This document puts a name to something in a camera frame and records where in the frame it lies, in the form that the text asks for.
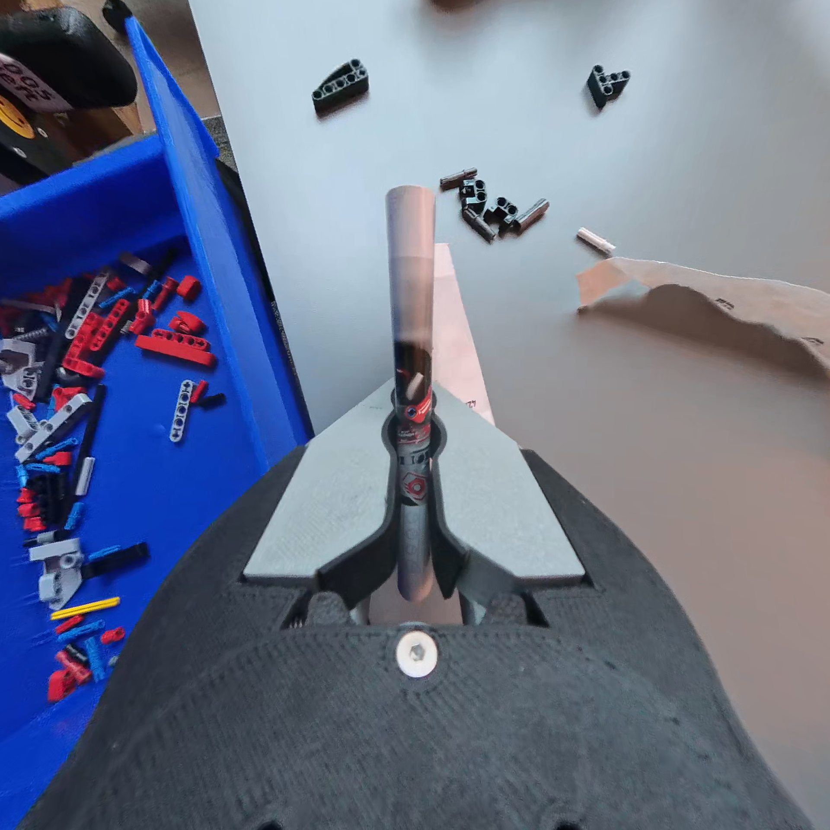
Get pile of loose lego parts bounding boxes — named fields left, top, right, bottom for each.
left=0, top=248, right=229, bottom=706

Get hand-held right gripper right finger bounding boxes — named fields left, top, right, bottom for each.
left=430, top=381, right=587, bottom=625

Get black triangular lego piece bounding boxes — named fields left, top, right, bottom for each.
left=586, top=64, right=632, bottom=111

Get cluster of small lego connectors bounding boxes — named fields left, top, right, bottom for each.
left=438, top=167, right=552, bottom=245

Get printed sheet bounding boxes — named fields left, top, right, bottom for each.
left=384, top=185, right=437, bottom=602

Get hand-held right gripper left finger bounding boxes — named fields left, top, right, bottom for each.
left=243, top=380, right=399, bottom=608

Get black curved lego beam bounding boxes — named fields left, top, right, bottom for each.
left=311, top=58, right=371, bottom=118

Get blue plastic bin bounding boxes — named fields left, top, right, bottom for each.
left=0, top=16, right=316, bottom=827

